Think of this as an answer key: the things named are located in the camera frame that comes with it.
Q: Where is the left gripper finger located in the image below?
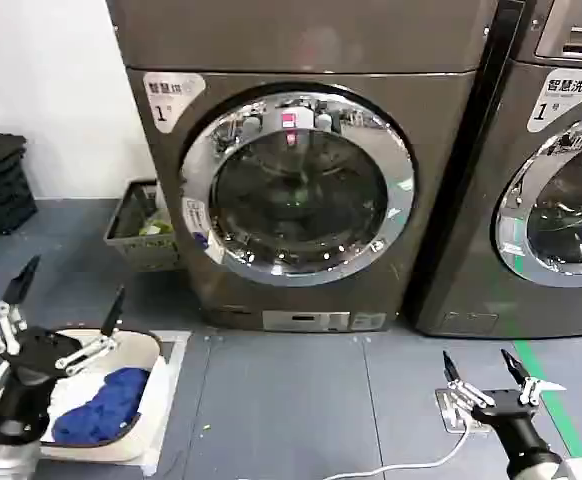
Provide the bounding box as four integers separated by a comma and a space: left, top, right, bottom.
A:
0, 254, 42, 354
52, 284, 126, 377

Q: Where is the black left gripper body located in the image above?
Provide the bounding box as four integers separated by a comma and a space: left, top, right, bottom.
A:
0, 326, 85, 445

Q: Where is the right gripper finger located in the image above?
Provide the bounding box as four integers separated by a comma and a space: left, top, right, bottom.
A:
500, 347, 541, 406
436, 349, 495, 409

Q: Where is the white power cable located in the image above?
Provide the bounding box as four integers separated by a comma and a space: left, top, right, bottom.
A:
320, 420, 474, 480

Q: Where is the grey slatted laundry basket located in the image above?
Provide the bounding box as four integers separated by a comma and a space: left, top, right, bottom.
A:
103, 179, 180, 272

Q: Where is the square steel floor hatch frame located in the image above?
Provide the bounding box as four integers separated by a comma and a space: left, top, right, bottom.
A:
151, 329, 193, 372

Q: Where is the grey dryer with drawer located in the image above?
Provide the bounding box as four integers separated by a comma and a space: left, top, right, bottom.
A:
411, 0, 582, 338

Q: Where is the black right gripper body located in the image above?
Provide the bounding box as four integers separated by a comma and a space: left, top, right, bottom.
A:
470, 389, 565, 472

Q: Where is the round chrome glass dryer door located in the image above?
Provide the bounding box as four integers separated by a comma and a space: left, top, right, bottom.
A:
490, 103, 582, 288
179, 82, 416, 288

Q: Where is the yellow-green cloth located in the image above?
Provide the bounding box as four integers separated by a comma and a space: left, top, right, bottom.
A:
138, 205, 175, 237

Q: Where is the white oval laundry basket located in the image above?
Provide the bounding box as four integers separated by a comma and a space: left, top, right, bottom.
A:
38, 325, 165, 462

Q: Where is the grey dryer with closed door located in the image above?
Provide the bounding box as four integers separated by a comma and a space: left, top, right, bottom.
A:
104, 0, 500, 333

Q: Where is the blue cloth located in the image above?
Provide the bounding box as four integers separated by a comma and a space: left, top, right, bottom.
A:
51, 366, 152, 446

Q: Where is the green floor tape strip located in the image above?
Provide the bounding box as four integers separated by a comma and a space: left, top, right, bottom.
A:
511, 339, 582, 459

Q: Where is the steel floor socket plate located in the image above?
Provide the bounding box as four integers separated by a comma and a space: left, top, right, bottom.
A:
435, 388, 493, 434

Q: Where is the white cloth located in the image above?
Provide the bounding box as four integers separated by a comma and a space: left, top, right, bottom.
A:
48, 374, 110, 426

